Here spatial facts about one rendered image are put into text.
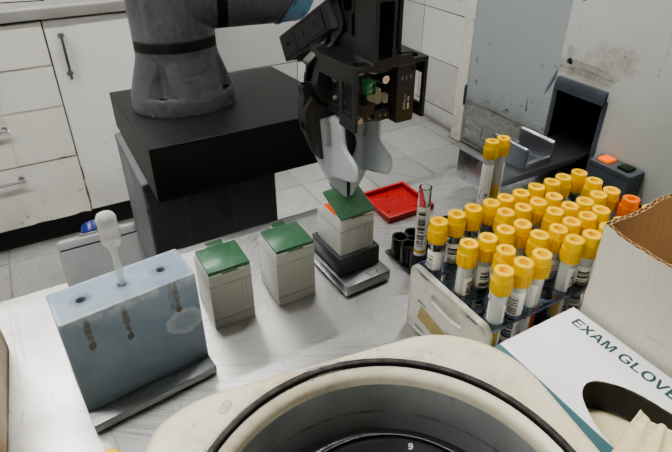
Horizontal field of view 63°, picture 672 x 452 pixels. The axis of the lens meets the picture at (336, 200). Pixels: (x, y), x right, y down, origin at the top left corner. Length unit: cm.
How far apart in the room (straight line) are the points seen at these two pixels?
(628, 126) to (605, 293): 35
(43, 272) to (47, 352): 169
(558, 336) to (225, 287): 28
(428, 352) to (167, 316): 21
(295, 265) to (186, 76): 37
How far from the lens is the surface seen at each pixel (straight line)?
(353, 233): 54
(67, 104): 215
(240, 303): 52
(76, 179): 225
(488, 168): 64
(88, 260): 55
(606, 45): 77
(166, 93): 81
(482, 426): 34
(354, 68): 42
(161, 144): 71
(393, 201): 71
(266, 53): 297
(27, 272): 227
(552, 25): 248
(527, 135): 78
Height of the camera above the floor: 124
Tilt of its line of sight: 31 degrees down
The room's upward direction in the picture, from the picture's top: straight up
